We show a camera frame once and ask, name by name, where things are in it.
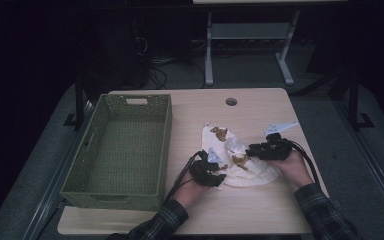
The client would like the black metal stand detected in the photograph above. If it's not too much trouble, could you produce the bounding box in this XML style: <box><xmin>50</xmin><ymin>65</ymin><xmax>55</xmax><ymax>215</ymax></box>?
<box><xmin>63</xmin><ymin>71</ymin><xmax>88</xmax><ymax>131</ymax></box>
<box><xmin>345</xmin><ymin>66</ymin><xmax>375</xmax><ymax>131</ymax></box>

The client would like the white metal table frame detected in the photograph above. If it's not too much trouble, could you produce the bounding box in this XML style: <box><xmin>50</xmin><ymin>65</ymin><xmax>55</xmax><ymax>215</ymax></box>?
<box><xmin>203</xmin><ymin>9</ymin><xmax>301</xmax><ymax>87</ymax></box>

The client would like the right hand-held gripper cable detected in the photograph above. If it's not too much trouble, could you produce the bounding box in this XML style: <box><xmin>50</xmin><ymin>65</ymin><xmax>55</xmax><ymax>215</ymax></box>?
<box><xmin>288</xmin><ymin>139</ymin><xmax>322</xmax><ymax>186</ymax></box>

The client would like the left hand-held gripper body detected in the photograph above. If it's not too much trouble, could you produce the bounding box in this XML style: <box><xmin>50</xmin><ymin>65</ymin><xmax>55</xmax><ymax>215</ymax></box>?
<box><xmin>188</xmin><ymin>147</ymin><xmax>221</xmax><ymax>187</ymax></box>

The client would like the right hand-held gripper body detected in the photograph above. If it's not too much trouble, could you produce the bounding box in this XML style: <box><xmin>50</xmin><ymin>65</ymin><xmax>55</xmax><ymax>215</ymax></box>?
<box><xmin>258</xmin><ymin>121</ymin><xmax>300</xmax><ymax>161</ymax></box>

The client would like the white cloth with brown print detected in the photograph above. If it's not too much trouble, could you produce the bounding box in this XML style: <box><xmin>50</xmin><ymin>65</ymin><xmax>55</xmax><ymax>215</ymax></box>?
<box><xmin>201</xmin><ymin>122</ymin><xmax>283</xmax><ymax>191</ymax></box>

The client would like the grey metal rail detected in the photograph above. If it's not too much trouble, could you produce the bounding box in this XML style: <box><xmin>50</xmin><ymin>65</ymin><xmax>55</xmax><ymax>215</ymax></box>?
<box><xmin>333</xmin><ymin>99</ymin><xmax>384</xmax><ymax>231</ymax></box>
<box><xmin>22</xmin><ymin>99</ymin><xmax>96</xmax><ymax>240</ymax></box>

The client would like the bundle of floor cables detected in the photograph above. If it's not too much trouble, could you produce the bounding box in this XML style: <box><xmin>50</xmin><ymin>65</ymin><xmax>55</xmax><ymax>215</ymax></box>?
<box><xmin>133</xmin><ymin>36</ymin><xmax>208</xmax><ymax>90</ymax></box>

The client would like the green woven basket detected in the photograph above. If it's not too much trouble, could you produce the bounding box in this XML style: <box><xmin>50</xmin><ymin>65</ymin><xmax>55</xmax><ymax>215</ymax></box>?
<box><xmin>59</xmin><ymin>93</ymin><xmax>174</xmax><ymax>212</ymax></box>

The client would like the person's left hand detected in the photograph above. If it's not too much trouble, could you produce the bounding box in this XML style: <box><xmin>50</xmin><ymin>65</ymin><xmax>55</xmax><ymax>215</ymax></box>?
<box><xmin>173</xmin><ymin>171</ymin><xmax>212</xmax><ymax>210</ymax></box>

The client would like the person's right hand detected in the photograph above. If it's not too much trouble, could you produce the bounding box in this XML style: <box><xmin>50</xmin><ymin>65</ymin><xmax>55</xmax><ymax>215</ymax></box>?
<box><xmin>272</xmin><ymin>149</ymin><xmax>314</xmax><ymax>189</ymax></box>

